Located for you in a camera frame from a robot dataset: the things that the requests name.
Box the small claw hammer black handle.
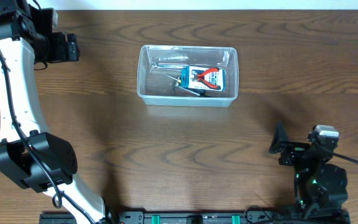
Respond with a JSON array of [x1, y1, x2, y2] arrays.
[[172, 83, 207, 97]]

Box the silver wrench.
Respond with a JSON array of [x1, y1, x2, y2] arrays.
[[150, 62, 188, 70]]

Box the red handled pliers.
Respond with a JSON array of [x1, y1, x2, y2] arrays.
[[193, 68, 221, 90]]

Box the blue white screwdriver box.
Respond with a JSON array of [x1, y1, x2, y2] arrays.
[[180, 65, 226, 91]]

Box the clear plastic container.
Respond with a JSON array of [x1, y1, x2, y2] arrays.
[[137, 45, 239, 107]]

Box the screwdriver yellow collar black handle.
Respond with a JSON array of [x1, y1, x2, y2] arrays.
[[166, 74, 181, 85]]

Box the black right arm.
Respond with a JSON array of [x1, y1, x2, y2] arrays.
[[268, 122, 348, 219]]

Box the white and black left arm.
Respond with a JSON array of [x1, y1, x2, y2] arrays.
[[0, 0, 112, 223]]

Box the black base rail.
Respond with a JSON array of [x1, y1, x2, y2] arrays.
[[39, 210, 351, 224]]

